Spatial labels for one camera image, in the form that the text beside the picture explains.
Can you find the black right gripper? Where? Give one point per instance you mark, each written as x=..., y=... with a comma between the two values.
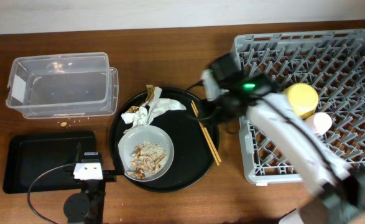
x=225, y=119

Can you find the left gripper white top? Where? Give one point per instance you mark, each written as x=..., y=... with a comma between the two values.
x=119, y=167

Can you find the wooden chopstick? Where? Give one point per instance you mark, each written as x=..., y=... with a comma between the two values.
x=204, y=133
x=208, y=137

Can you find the pink plastic cup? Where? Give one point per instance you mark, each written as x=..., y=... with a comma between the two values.
x=319, y=123

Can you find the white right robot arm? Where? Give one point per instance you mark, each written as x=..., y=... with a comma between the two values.
x=338, y=188

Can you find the grey dishwasher rack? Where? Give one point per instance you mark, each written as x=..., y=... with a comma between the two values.
x=331, y=61

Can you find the grey plate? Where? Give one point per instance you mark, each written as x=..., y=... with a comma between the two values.
x=136, y=137

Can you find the food scraps on plate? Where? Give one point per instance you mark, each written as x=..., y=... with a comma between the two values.
x=148, y=159

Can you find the gold foil wrapper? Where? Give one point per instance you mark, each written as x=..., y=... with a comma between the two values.
x=142, y=99

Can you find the crumpled white paper napkin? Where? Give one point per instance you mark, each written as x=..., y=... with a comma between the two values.
x=145, y=115

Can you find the yellow plastic bowl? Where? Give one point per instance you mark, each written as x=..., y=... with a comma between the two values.
x=303, y=99

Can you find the black rectangular tray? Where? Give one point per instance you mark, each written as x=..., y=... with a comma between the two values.
x=31, y=155

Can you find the clear plastic storage bin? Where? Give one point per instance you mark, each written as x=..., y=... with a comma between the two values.
x=25, y=68

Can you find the round black tray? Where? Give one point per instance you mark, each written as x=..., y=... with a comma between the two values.
x=192, y=157

